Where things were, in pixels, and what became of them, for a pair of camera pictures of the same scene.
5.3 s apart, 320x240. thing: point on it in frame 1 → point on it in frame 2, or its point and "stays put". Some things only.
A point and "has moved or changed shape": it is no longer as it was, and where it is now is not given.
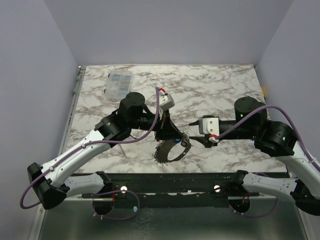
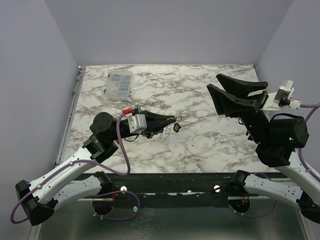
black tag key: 183,143 has moved or changed shape
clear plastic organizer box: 118,83 stays put
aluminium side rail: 65,141 stays put
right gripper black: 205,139 → 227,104
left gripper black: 166,129 → 153,125
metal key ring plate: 161,154 → 178,116
